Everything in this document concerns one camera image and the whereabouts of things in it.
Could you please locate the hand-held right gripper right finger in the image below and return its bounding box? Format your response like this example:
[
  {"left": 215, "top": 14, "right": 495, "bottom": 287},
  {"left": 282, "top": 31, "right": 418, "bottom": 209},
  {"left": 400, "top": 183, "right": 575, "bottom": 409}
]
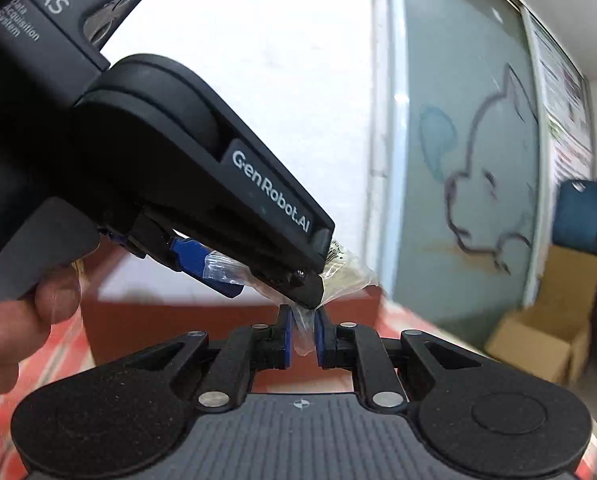
[{"left": 315, "top": 307, "right": 484, "bottom": 413}]

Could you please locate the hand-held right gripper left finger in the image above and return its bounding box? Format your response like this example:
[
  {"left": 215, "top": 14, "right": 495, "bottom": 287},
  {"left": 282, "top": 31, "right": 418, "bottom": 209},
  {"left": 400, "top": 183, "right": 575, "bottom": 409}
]
[{"left": 143, "top": 305, "right": 295, "bottom": 411}]

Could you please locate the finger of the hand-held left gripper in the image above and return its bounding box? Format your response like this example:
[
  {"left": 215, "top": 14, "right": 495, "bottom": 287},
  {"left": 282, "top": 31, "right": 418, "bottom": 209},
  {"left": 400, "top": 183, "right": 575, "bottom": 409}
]
[
  {"left": 251, "top": 255, "right": 327, "bottom": 311},
  {"left": 106, "top": 220, "right": 245, "bottom": 298}
]

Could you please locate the clear plastic bag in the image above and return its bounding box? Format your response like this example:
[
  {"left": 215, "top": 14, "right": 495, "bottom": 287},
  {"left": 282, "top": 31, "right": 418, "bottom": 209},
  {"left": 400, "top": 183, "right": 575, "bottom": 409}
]
[{"left": 203, "top": 240, "right": 379, "bottom": 356}]

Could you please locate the brown cardboard storage box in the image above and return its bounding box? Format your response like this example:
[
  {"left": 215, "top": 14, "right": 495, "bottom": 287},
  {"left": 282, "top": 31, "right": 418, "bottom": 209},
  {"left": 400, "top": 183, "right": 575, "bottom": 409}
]
[{"left": 81, "top": 247, "right": 394, "bottom": 396}]

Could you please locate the person's left hand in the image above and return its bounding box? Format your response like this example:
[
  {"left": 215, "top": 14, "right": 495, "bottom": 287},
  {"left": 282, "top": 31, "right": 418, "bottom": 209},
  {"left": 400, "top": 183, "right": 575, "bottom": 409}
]
[{"left": 0, "top": 255, "right": 82, "bottom": 401}]

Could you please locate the plaid tablecloth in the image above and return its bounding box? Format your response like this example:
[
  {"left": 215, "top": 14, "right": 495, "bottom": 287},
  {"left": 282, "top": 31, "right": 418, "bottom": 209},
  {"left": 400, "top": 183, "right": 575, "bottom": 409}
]
[{"left": 0, "top": 305, "right": 597, "bottom": 480}]

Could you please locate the open cardboard box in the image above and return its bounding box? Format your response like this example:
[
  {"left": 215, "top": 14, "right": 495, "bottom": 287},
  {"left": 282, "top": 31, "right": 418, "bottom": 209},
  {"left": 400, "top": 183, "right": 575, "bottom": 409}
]
[{"left": 485, "top": 310, "right": 592, "bottom": 386}]

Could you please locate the frosted glass door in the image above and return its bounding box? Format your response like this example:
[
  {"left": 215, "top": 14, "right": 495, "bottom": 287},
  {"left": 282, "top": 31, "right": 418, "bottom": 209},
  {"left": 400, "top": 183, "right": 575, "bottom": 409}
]
[{"left": 371, "top": 0, "right": 549, "bottom": 346}]

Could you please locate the closed cardboard box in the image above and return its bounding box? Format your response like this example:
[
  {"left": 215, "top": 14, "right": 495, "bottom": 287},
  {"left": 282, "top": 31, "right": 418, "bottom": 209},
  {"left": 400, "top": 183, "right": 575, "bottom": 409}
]
[{"left": 543, "top": 245, "right": 597, "bottom": 321}]

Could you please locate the dark blue bag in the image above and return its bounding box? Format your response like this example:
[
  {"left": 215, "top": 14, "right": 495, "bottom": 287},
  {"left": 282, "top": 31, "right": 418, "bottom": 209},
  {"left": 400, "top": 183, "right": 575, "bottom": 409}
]
[{"left": 553, "top": 178, "right": 597, "bottom": 256}]

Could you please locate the wall poster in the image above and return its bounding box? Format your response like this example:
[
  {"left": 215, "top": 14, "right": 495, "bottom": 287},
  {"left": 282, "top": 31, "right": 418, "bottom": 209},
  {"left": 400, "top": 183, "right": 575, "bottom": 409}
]
[{"left": 529, "top": 15, "right": 597, "bottom": 181}]

